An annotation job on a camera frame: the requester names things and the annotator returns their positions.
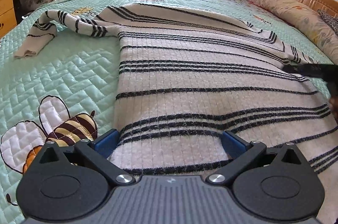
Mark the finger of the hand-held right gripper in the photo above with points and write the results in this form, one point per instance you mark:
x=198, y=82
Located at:
x=301, y=69

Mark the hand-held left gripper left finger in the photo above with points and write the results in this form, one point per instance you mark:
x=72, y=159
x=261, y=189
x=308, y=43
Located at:
x=107, y=143

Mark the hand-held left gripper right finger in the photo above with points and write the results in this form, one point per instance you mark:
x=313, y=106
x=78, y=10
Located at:
x=233, y=144

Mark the white black-striped sweater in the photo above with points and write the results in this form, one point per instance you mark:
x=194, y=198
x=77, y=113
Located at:
x=198, y=76

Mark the dark patterned cloth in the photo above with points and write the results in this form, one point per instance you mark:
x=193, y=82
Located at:
x=330, y=20

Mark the green quilted bee bedspread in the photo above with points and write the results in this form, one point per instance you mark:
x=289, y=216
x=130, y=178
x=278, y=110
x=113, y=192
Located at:
x=79, y=68

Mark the wooden desk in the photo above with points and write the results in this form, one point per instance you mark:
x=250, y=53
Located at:
x=8, y=7

